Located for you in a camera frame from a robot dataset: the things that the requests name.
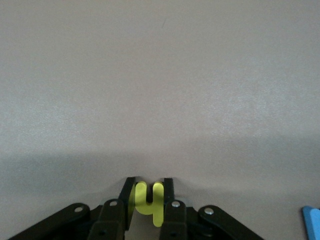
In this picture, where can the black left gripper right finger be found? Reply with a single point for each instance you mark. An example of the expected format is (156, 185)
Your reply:
(182, 222)

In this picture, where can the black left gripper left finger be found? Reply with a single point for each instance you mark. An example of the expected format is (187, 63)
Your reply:
(100, 222)

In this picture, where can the yellow foam letter h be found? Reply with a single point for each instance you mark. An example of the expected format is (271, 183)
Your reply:
(157, 215)

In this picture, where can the blue uppercase foam letter M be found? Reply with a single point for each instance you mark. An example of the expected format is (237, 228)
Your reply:
(312, 222)

